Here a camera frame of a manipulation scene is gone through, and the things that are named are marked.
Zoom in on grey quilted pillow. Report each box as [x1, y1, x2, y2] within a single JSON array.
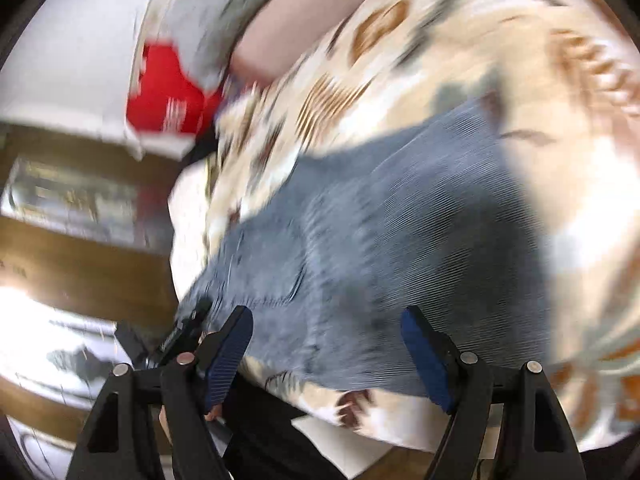
[[165, 0, 321, 86]]

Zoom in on person's dark clothing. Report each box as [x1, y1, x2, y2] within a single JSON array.
[[210, 375, 351, 480]]

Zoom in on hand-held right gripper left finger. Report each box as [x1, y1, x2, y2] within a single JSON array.
[[65, 305, 254, 480]]

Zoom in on blue denim pants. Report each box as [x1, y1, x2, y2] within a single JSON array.
[[177, 97, 553, 396]]

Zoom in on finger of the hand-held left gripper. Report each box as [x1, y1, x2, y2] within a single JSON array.
[[159, 298, 214, 357]]

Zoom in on red paper bag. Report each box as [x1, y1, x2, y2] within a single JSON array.
[[125, 42, 223, 143]]

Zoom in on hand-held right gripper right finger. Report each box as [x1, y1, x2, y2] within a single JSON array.
[[400, 305, 588, 480]]

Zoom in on white printed cloth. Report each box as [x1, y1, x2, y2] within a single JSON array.
[[167, 160, 221, 281]]

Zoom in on white flat sheet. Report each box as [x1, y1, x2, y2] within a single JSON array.
[[292, 412, 501, 480]]

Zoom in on leaf print blanket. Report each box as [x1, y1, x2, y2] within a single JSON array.
[[170, 0, 640, 453]]

